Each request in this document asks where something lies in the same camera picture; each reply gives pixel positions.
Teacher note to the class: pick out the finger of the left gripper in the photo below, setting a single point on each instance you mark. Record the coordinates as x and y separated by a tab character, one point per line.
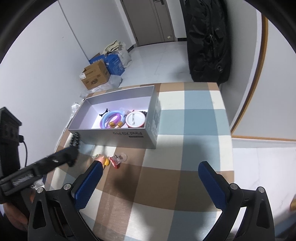
67	156

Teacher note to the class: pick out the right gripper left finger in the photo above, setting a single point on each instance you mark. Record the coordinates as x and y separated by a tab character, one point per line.
55	214

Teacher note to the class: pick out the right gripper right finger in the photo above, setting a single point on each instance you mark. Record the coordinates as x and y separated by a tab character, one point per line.
257	222

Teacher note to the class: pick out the small red clear charm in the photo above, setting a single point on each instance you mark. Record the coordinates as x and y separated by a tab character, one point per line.
116	160

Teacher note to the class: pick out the white round badge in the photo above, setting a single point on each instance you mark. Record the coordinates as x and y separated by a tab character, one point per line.
135	119

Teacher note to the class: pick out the left hand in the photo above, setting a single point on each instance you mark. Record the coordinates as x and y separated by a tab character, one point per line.
16	217

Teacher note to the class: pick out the silver plastic bag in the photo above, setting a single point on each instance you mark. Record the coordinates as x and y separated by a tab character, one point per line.
75	107

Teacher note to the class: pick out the grey cardboard box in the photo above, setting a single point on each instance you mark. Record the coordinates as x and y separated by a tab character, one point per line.
101	119

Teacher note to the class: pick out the brown cardboard box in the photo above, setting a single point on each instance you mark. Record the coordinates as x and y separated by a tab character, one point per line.
95	75

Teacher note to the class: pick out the grey plastic parcel bag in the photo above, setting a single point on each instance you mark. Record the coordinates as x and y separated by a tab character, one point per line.
113	82

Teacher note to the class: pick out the checkered table cloth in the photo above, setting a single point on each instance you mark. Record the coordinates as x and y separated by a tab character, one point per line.
156	194

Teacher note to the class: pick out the blue cardboard box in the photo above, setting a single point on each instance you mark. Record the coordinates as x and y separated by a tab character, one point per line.
112	62

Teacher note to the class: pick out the beige tote bag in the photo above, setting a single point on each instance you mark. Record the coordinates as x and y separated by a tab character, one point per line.
120	50

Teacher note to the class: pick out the grey door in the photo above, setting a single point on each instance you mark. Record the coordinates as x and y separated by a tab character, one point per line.
149	20

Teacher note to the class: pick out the black backpack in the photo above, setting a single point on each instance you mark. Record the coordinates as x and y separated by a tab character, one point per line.
208	40

